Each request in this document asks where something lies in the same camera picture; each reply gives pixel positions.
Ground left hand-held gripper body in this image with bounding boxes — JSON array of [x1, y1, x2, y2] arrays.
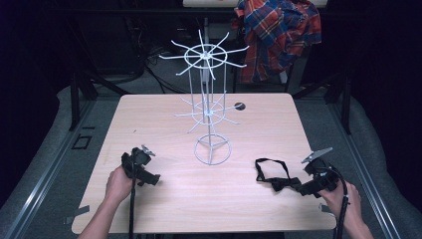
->
[[120, 143, 157, 182]]

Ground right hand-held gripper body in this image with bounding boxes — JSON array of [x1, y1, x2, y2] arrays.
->
[[301, 146, 340, 194]]

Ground black bow tie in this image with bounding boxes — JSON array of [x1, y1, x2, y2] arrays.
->
[[255, 157, 303, 193]]

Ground person's left hand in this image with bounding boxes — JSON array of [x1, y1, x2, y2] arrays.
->
[[105, 164, 134, 204]]

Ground person's right hand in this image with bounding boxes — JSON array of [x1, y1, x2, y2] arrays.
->
[[317, 180, 363, 231]]

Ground red blue plaid shirt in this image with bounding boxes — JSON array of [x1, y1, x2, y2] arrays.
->
[[231, 0, 322, 85]]

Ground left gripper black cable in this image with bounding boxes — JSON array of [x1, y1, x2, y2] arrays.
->
[[128, 147, 138, 239]]

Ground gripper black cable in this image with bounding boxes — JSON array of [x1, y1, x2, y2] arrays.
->
[[320, 164, 350, 239], [128, 147, 138, 239]]

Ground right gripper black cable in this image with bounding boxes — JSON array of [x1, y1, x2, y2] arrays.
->
[[320, 164, 350, 239]]

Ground aluminium floor rail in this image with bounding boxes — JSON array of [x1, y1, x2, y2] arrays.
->
[[326, 99, 404, 239], [3, 99, 101, 239]]

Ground black metal frame stand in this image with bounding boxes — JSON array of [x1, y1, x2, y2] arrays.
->
[[292, 71, 353, 135], [68, 63, 131, 131]]

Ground white wire display rack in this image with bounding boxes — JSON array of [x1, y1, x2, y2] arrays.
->
[[158, 29, 251, 166]]

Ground black floor cables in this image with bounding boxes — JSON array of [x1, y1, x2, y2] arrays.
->
[[132, 19, 192, 95]]

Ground black chair frame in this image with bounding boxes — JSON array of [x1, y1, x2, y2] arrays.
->
[[232, 58, 295, 94]]

